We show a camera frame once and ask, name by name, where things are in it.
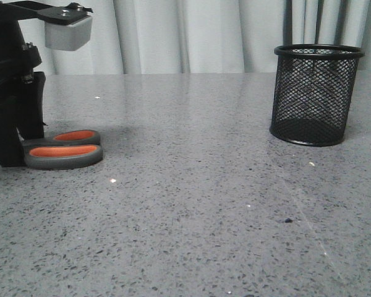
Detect grey pleated curtain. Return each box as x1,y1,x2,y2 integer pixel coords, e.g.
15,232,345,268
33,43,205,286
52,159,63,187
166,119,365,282
20,1,371,74

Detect black mesh pen bucket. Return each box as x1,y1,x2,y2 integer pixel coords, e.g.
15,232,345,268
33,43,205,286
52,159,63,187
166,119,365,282
270,44,364,147

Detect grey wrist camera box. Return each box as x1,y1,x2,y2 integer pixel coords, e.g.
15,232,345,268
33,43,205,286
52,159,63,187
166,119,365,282
45,15,93,51

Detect grey orange handled scissors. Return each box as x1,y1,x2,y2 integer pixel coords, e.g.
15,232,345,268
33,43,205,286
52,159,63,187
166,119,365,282
22,129,103,170

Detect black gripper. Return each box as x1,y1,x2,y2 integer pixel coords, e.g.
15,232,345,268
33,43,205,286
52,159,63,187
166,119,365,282
0,1,93,167

